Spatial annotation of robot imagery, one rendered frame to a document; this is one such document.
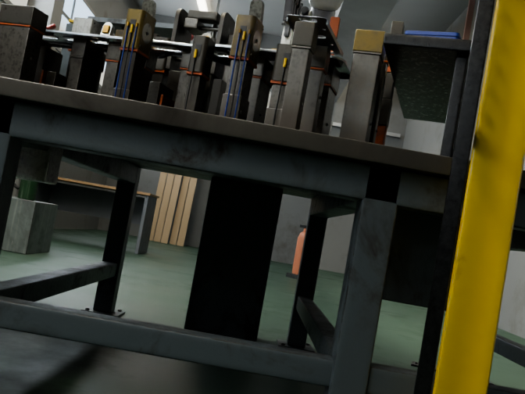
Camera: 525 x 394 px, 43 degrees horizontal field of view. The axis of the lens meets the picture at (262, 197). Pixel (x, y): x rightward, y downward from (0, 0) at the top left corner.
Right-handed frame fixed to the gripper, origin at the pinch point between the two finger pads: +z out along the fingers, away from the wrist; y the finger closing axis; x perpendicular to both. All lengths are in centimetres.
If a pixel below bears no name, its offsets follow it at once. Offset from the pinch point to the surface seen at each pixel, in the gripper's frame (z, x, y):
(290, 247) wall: 76, -207, -945
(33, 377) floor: 107, -40, 39
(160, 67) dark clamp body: 9, -48, -15
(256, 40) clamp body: 8.0, -2.3, 21.6
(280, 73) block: 17.1, 6.6, 23.5
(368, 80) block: 14.5, 29.2, 16.6
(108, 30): -1, -69, -13
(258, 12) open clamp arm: -1.0, -4.3, 17.9
